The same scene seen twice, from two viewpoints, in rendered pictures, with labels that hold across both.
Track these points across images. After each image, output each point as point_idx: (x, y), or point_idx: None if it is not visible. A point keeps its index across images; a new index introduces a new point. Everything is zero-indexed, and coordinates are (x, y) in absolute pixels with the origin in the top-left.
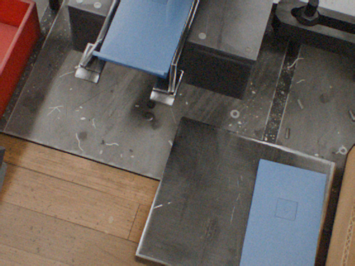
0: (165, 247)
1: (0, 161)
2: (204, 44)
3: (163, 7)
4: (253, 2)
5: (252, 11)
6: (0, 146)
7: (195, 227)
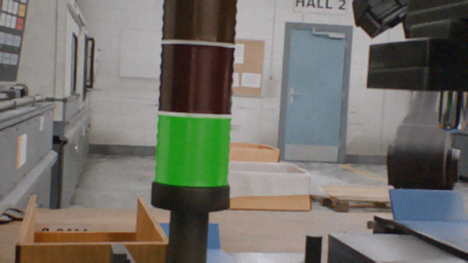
0: (290, 256)
1: (365, 3)
2: (391, 234)
3: (466, 238)
4: (386, 252)
5: (377, 249)
6: (372, 4)
7: (278, 262)
